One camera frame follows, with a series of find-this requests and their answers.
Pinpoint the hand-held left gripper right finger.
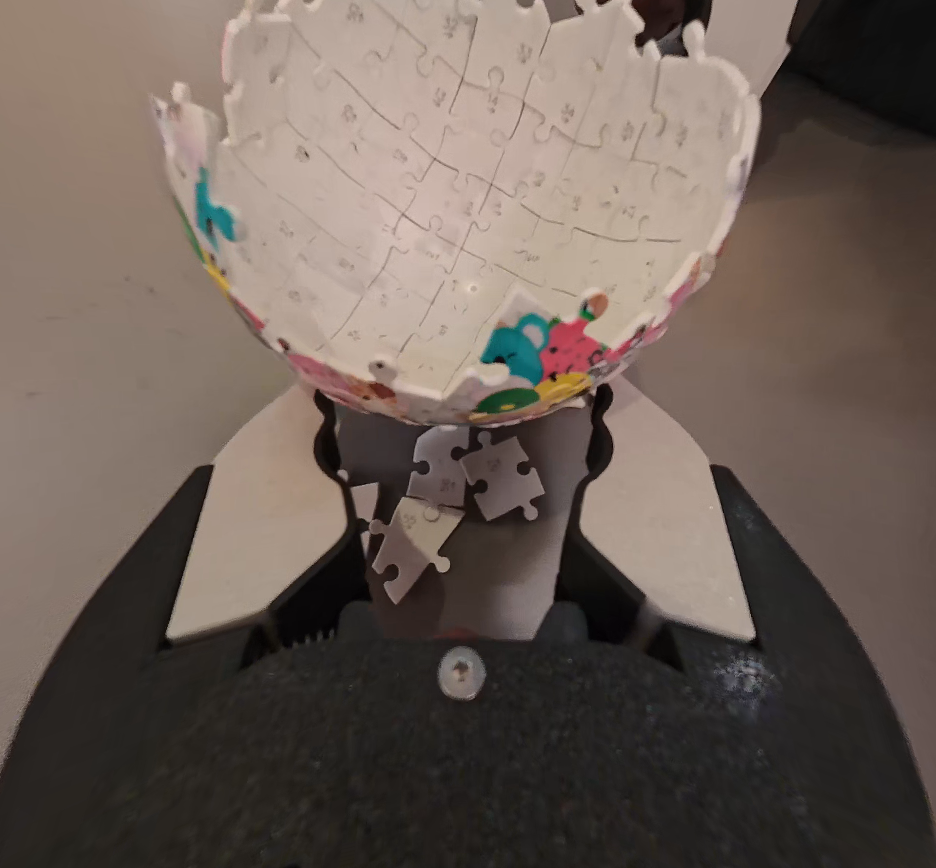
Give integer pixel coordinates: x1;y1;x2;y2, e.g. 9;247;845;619
556;378;759;650

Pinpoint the row of white puzzle pieces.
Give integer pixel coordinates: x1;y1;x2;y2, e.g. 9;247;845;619
349;427;546;606

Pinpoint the colourful puzzle ball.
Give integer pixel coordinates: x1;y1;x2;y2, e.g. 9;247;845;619
151;0;763;427

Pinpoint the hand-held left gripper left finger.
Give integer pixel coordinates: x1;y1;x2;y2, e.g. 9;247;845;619
164;383;374;647

